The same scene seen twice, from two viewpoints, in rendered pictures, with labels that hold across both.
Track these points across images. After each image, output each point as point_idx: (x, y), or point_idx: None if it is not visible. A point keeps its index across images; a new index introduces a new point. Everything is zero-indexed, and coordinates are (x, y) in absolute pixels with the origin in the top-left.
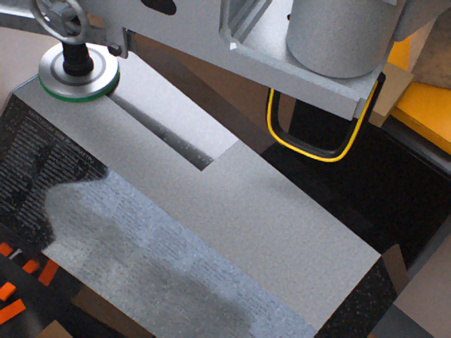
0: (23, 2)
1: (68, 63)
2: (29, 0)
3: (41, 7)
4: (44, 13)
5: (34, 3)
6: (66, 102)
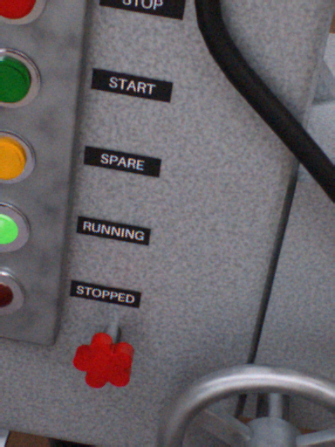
0: (64, 433)
1: None
2: (174, 431)
3: (136, 437)
4: (0, 443)
5: (183, 436)
6: None
